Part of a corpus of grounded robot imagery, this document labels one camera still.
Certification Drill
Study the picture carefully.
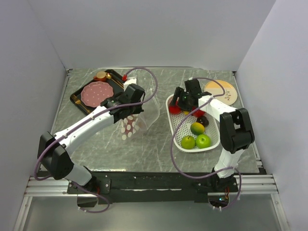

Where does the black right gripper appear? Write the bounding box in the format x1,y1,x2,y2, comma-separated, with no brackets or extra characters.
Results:
169,87,193,113

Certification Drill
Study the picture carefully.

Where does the red apple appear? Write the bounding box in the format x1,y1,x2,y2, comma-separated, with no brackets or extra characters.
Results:
192,110,205,118
168,101,182,115

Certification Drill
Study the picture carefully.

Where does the clear polka dot zip bag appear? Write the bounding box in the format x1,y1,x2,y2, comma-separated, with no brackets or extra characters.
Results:
119,96,160,141

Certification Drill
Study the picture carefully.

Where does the purple grape bunch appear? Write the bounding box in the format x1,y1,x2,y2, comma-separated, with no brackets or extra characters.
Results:
196,116,209,127

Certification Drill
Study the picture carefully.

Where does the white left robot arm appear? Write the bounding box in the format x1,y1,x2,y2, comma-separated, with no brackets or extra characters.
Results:
38,84,145,193

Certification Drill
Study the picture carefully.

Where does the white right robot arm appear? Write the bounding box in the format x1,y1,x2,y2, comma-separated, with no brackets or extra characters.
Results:
170,77,255,192

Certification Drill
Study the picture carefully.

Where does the white perforated plastic basket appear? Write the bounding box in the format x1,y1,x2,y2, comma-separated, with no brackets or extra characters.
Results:
166,94,220,153

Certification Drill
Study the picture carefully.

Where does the gold spoon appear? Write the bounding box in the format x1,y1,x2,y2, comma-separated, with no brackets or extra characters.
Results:
106,72,121,84

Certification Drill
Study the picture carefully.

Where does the orange cup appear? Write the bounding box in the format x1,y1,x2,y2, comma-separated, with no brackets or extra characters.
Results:
93,71,107,82

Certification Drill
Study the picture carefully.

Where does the pink polka dot plate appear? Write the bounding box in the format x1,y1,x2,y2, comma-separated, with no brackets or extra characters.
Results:
81,81,114,108

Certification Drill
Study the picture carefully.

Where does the yellow green mango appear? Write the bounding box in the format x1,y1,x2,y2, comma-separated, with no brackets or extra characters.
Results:
190,122,205,136

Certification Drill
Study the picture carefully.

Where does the yellow cream round plate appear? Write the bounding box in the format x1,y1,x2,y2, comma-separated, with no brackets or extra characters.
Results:
204,80,238,106

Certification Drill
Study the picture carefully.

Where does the green apple left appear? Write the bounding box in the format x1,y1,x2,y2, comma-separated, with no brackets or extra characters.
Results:
180,135,196,150

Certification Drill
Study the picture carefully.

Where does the green apple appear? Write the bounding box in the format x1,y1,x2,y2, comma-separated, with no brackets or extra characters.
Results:
195,134,211,149
180,135,196,150

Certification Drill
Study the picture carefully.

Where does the green apple right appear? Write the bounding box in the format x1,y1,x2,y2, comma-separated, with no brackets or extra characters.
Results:
195,134,211,149

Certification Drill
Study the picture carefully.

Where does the gold fork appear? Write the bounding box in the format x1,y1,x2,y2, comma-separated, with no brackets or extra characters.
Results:
72,95,90,114

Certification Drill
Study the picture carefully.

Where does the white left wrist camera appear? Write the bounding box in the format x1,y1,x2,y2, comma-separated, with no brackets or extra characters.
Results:
123,76,138,90

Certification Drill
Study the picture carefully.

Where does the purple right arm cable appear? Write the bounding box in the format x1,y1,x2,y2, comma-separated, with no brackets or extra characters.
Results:
169,77,242,210

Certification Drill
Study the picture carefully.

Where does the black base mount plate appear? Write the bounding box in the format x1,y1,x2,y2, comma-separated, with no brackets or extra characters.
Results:
67,172,239,208

